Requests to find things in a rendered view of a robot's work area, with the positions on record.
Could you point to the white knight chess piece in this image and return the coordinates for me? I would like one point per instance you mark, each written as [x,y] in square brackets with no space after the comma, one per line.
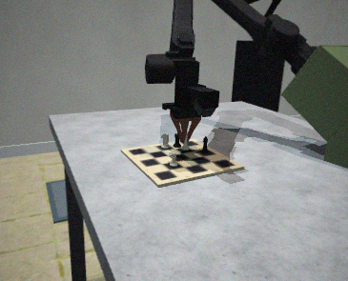
[165,137]

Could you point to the white pawn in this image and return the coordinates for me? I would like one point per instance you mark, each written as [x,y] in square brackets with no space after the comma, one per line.
[173,163]

